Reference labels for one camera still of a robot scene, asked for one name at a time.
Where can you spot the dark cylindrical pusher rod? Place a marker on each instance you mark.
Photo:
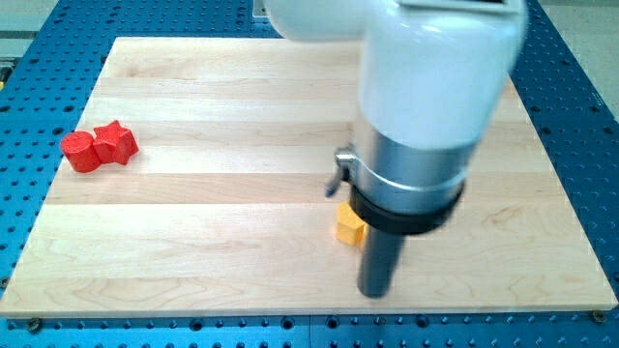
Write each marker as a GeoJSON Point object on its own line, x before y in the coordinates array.
{"type": "Point", "coordinates": [381, 253]}

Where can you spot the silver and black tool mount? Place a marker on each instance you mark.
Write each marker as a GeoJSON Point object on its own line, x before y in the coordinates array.
{"type": "Point", "coordinates": [406, 172]}

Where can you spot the yellow pentagon block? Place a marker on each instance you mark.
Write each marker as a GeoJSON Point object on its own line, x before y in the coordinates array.
{"type": "Point", "coordinates": [351, 229]}

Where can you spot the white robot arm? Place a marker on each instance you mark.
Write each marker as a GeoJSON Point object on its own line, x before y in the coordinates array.
{"type": "Point", "coordinates": [431, 73]}

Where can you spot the light wooden board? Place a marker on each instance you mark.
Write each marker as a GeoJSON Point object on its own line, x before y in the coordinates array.
{"type": "Point", "coordinates": [222, 210]}

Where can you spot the blue perforated metal base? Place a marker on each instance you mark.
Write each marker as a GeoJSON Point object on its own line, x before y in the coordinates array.
{"type": "Point", "coordinates": [51, 84]}

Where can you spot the brass screw front right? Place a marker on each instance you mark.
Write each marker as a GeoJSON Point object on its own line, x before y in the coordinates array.
{"type": "Point", "coordinates": [598, 316]}

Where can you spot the brass screw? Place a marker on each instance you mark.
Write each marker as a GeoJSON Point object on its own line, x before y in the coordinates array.
{"type": "Point", "coordinates": [598, 316]}
{"type": "Point", "coordinates": [34, 325]}

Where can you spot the red star block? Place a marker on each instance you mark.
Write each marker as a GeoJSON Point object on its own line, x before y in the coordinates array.
{"type": "Point", "coordinates": [114, 143]}

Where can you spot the red cylinder block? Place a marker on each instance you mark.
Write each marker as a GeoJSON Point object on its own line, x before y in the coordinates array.
{"type": "Point", "coordinates": [78, 149]}

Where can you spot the brass screw front left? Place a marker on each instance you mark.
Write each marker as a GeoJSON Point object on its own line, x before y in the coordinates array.
{"type": "Point", "coordinates": [34, 325]}

